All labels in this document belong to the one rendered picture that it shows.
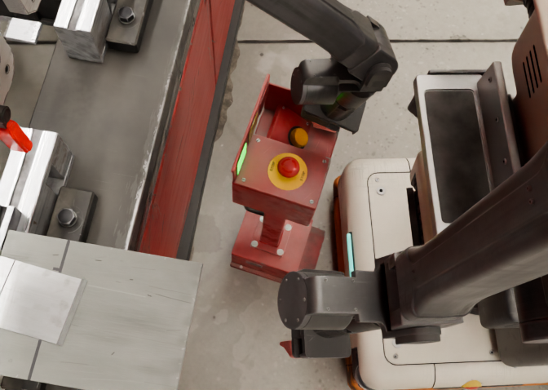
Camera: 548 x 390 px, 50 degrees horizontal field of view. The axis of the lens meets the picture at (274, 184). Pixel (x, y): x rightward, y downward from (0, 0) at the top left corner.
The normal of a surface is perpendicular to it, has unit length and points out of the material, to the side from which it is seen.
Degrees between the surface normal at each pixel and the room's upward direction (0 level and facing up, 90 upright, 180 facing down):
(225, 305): 0
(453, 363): 0
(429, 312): 77
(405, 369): 5
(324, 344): 27
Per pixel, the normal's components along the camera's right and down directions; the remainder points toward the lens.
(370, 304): 0.50, -0.30
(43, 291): 0.06, -0.33
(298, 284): -0.86, -0.13
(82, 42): -0.16, 0.93
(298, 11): 0.22, 0.83
